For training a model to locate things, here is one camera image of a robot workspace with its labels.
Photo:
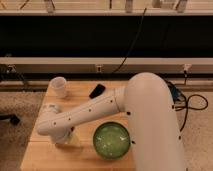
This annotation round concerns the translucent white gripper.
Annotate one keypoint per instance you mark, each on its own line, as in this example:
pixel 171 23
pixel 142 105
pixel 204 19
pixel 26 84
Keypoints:
pixel 72 140

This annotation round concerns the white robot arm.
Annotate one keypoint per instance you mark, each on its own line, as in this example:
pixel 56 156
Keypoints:
pixel 148 104

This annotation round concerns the green bowl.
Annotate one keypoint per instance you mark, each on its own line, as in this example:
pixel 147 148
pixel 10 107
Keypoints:
pixel 111 141

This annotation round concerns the white plastic cup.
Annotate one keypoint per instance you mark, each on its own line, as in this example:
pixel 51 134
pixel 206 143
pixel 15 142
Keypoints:
pixel 58 84

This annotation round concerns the black smartphone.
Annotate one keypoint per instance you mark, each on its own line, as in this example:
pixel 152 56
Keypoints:
pixel 98 90

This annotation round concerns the black chair base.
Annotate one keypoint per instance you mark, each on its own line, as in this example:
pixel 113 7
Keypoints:
pixel 14 120

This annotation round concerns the grey metal rail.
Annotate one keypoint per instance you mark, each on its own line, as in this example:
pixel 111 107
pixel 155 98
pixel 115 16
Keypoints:
pixel 108 65

